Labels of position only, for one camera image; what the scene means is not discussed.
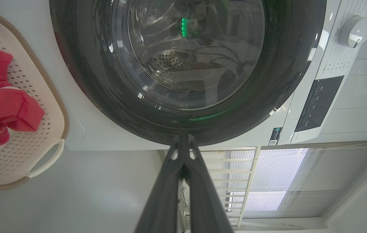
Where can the white window blinds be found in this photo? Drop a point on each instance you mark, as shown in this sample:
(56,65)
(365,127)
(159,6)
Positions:
(316,181)

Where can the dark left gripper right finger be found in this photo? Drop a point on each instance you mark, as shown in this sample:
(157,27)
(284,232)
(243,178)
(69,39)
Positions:
(206,207)

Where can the white washer control knob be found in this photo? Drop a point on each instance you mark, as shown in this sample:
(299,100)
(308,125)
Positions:
(353,30)

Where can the black washer display panel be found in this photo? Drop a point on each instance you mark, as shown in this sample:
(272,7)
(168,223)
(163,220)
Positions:
(319,103)

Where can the black washing machine door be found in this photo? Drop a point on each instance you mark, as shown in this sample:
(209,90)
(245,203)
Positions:
(83,64)

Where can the white slatted railing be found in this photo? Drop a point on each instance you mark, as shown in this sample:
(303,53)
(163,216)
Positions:
(232,174)

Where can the white front-load washing machine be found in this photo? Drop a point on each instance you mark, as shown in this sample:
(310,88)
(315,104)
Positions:
(89,139)

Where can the small dark washer sticker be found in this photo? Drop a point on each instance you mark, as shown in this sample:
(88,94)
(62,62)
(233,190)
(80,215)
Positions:
(275,136)

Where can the cream perforated laundry basket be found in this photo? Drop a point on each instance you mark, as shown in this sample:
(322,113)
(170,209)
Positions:
(41,106)

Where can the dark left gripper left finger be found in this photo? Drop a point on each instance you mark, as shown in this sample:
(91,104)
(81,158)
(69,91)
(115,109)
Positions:
(164,200)

